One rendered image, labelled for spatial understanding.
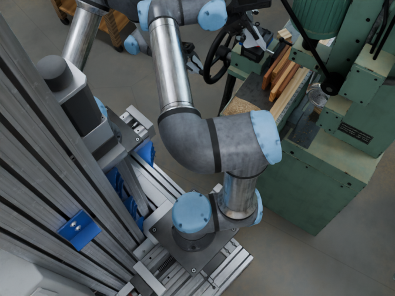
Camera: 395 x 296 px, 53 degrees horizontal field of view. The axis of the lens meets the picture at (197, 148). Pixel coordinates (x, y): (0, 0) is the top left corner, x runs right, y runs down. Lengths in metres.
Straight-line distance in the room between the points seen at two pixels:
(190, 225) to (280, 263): 1.13
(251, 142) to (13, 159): 0.43
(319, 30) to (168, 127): 0.64
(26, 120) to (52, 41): 2.44
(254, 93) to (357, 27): 0.47
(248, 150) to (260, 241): 1.47
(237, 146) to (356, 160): 0.85
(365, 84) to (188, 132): 0.58
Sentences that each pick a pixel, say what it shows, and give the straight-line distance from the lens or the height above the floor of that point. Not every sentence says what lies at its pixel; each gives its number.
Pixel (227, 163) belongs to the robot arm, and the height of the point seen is 1.43.
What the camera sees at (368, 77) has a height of 1.27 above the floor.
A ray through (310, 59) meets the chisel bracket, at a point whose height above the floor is 1.05.
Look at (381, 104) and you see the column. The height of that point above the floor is 1.09.
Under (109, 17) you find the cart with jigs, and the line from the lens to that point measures 2.60.
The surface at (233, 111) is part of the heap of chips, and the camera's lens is 1.44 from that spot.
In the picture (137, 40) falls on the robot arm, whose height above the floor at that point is 0.89.
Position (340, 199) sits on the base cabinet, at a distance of 1.75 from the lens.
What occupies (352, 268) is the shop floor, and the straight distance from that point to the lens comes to 2.30.
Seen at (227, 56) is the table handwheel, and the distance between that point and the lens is 1.71.
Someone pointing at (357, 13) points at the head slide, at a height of 1.34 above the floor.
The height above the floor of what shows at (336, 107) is 1.08.
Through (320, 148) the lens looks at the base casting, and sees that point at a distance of 1.56.
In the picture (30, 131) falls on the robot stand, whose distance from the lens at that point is 0.67.
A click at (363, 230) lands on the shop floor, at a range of 2.37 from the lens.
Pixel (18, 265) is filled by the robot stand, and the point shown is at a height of 1.23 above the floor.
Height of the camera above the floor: 2.15
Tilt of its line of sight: 64 degrees down
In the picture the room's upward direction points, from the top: 4 degrees counter-clockwise
